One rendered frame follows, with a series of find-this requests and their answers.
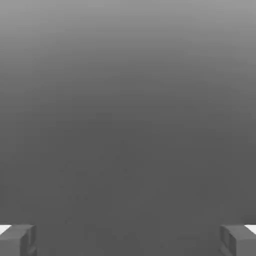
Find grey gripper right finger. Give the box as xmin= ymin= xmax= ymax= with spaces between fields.
xmin=219 ymin=223 xmax=256 ymax=256

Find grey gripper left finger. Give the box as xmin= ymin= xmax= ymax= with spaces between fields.
xmin=0 ymin=223 xmax=38 ymax=256

